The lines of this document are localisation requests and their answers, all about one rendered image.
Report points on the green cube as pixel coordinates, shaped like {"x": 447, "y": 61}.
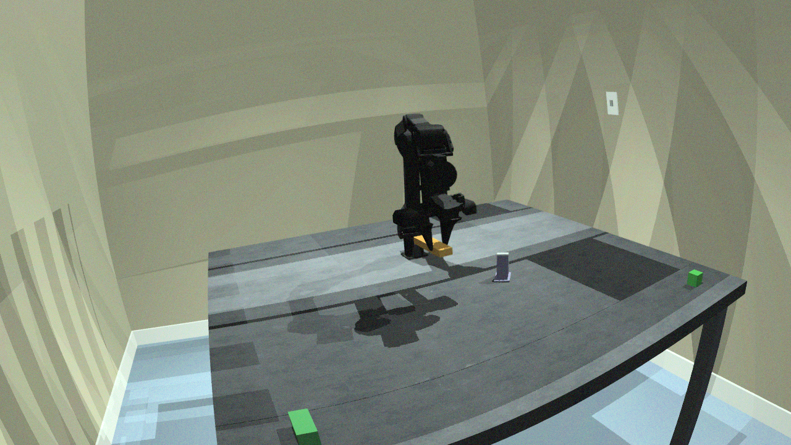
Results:
{"x": 694, "y": 278}

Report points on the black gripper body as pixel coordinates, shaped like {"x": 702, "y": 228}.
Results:
{"x": 408, "y": 217}

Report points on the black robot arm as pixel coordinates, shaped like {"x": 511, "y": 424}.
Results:
{"x": 425, "y": 148}

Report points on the green rectangular block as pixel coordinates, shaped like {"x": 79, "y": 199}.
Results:
{"x": 304, "y": 427}

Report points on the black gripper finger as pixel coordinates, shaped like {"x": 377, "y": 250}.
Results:
{"x": 426, "y": 231}
{"x": 446, "y": 229}

